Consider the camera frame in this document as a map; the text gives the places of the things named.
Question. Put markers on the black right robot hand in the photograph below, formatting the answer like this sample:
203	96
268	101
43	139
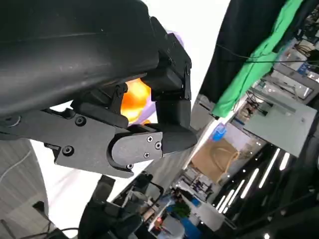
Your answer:
107	219

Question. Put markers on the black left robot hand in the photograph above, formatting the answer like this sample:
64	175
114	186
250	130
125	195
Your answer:
74	49

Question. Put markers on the orange and white bread roll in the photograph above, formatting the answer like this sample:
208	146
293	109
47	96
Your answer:
134	99

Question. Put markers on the lilac plate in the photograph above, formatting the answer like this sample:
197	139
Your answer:
149	112

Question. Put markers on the brown cardboard box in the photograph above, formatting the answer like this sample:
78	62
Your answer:
211	154

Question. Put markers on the small blue box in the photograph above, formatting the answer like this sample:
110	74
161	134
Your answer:
219	132

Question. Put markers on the black cloth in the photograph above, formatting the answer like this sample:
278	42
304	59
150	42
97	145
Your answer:
236	37

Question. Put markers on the green cloth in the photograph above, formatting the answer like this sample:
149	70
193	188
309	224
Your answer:
249	82

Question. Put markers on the grey workshop desk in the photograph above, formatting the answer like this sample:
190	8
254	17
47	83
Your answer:
274	124

